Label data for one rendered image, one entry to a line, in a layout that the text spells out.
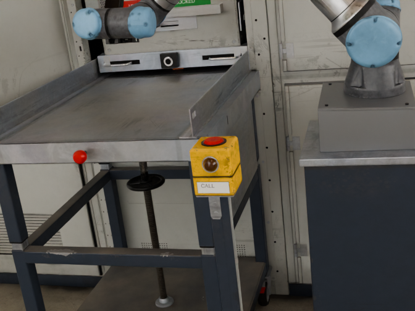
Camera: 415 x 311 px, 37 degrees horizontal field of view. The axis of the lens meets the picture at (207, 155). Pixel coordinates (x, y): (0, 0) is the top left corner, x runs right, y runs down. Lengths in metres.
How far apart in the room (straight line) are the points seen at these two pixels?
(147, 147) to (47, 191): 1.05
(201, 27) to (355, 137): 0.79
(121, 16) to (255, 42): 0.61
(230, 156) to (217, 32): 0.99
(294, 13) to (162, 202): 0.83
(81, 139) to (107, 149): 0.07
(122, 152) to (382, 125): 0.62
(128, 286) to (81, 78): 0.73
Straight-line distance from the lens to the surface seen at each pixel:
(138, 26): 1.54
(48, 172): 2.43
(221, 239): 1.27
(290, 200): 2.19
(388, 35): 1.41
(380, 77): 1.57
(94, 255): 1.68
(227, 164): 1.17
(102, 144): 1.51
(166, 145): 1.45
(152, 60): 2.18
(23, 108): 1.83
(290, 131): 2.08
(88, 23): 1.57
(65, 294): 2.61
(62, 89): 2.03
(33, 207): 2.53
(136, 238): 2.41
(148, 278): 2.24
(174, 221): 2.33
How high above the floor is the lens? 1.28
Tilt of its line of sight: 19 degrees down
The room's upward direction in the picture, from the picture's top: 7 degrees counter-clockwise
